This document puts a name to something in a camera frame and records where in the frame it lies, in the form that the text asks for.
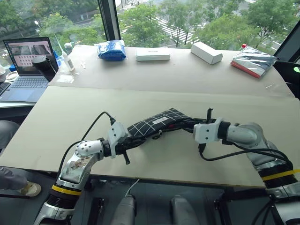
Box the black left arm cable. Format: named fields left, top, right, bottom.
left=55, top=111, right=117, bottom=181

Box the thin white cable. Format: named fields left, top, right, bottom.
left=124, top=178, right=141, bottom=198

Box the clear bag with red-grey cloth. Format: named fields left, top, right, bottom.
left=230, top=45, right=278, bottom=79

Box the flat white box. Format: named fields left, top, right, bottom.
left=135, top=47, right=171, bottom=62

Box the grey rounded shape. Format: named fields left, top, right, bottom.
left=109, top=195, right=137, bottom=225

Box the grey trouser leg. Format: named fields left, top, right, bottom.
left=0, top=165, right=28, bottom=191
left=0, top=120, right=21, bottom=152

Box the black chair with green mark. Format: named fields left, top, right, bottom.
left=272, top=60, right=300, bottom=96

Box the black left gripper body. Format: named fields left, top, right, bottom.
left=116, top=136, right=132, bottom=165

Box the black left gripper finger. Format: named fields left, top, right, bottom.
left=124, top=142, right=145, bottom=152
left=127, top=136, right=147, bottom=144

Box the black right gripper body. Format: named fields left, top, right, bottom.
left=185, top=107, right=218, bottom=135

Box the black white-grid pencil case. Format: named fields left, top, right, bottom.
left=127, top=107, right=192, bottom=141

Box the white long-nozzle squeeze bottle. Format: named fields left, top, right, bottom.
left=53, top=32, right=75, bottom=72

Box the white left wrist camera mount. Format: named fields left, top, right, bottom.
left=107, top=121, right=129, bottom=159

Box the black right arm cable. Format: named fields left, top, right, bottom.
left=198, top=142, right=294, bottom=171

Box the white cardboard carton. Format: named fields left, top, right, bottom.
left=190, top=41, right=224, bottom=65

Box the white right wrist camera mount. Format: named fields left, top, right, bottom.
left=193, top=117, right=224, bottom=143

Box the black cylindrical device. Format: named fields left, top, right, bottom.
left=31, top=55, right=58, bottom=83

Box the black window post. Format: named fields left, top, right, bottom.
left=97, top=0, right=122, bottom=41

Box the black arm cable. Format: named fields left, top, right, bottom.
left=55, top=111, right=117, bottom=181
left=198, top=142, right=294, bottom=171

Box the black slanted window frame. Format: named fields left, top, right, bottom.
left=273, top=19, right=300, bottom=62

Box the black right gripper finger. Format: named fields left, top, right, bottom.
left=177, top=118, right=196, bottom=126
left=164, top=125, right=192, bottom=134

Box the beige shoe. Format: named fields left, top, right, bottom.
left=19, top=181, right=42, bottom=197

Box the clear plastic wrapper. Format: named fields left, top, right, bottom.
left=54, top=73, right=76, bottom=84

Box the white side desk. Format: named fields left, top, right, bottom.
left=0, top=100, right=36, bottom=109

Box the open grey laptop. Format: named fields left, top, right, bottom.
left=0, top=36, right=60, bottom=103

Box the blue plastic-wrapped package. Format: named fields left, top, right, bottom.
left=94, top=39, right=128, bottom=62

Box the black table frame bracket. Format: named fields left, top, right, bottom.
left=212, top=199, right=227, bottom=225
left=87, top=197, right=105, bottom=225

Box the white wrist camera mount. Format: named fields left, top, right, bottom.
left=107, top=121, right=129, bottom=159
left=193, top=117, right=224, bottom=143

